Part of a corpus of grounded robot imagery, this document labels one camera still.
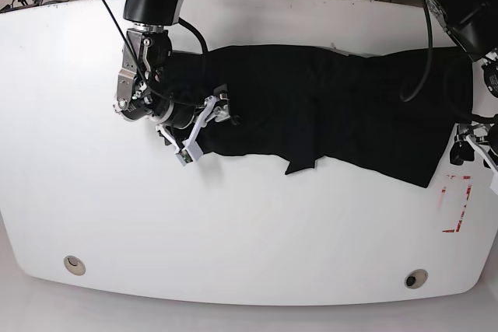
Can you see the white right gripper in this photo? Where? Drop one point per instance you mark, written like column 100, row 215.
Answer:
column 215, row 108

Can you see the table grommet hole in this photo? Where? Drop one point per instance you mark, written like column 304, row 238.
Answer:
column 74, row 265
column 416, row 279

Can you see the left table grommet hole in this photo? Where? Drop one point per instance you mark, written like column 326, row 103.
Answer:
column 74, row 265

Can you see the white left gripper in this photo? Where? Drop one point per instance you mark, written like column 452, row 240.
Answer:
column 472, row 139

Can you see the right table grommet hole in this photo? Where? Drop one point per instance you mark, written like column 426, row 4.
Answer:
column 416, row 279

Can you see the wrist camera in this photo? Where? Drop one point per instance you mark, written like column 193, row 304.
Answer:
column 189, row 154
column 494, row 185

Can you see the black T-shirt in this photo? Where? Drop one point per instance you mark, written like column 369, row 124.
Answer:
column 393, row 114

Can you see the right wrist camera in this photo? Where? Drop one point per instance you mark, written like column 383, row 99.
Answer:
column 189, row 154

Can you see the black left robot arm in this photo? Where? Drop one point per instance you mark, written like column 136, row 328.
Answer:
column 472, row 26

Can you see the red tape rectangle marking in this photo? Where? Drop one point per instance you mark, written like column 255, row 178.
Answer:
column 455, row 193

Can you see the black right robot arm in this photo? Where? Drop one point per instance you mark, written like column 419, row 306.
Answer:
column 142, row 90

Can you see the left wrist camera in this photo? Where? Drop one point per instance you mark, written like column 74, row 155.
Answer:
column 494, row 185

